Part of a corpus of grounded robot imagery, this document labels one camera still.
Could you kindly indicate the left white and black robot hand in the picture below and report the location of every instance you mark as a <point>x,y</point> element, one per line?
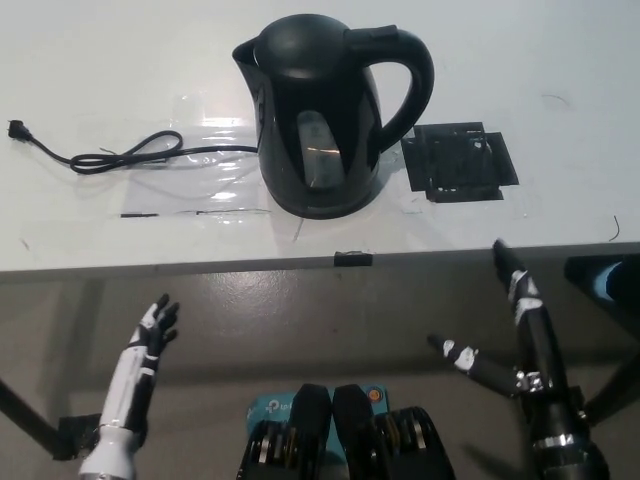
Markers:
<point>142,350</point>

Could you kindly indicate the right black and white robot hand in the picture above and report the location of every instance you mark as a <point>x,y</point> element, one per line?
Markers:
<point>537,340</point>

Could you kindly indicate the black electric kettle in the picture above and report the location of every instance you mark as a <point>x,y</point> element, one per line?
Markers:
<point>320,75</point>

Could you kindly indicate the round black kettle base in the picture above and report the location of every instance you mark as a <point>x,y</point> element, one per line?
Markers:
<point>320,214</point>

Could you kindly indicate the thin black tape strip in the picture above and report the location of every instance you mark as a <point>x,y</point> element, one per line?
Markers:
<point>139,215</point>

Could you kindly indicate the teal tp-link box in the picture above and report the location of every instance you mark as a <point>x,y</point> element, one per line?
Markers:
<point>272,407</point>

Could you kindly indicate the clear plastic tape sheet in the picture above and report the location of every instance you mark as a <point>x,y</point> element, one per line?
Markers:
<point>200,190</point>

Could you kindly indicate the black tape square patch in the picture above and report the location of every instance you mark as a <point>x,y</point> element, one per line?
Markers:
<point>457,165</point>

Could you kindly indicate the small black tape piece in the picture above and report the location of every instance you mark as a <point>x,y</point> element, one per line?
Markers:
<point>353,258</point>

